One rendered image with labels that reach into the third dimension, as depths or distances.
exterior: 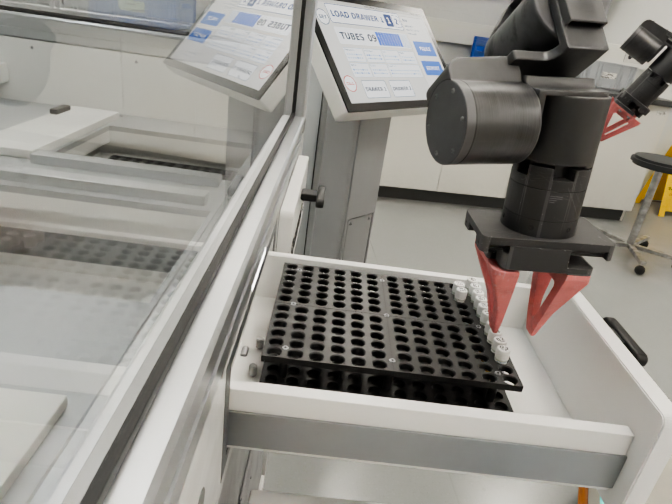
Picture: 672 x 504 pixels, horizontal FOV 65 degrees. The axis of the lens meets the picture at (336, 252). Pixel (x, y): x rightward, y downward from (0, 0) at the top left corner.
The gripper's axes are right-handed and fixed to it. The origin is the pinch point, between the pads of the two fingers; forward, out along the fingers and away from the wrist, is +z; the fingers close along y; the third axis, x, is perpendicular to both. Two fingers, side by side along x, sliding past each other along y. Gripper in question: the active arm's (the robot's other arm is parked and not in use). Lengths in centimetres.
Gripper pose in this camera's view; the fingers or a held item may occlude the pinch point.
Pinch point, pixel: (513, 322)
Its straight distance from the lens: 48.8
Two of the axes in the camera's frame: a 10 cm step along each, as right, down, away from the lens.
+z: -0.7, 9.1, 4.1
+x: -0.2, 4.1, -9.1
